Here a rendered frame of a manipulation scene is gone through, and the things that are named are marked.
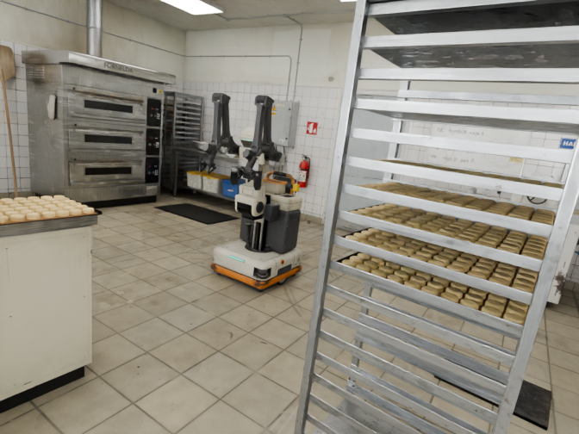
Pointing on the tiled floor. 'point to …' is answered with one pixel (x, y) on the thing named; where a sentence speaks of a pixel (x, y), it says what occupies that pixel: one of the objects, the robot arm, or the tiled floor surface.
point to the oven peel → (6, 96)
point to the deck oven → (94, 128)
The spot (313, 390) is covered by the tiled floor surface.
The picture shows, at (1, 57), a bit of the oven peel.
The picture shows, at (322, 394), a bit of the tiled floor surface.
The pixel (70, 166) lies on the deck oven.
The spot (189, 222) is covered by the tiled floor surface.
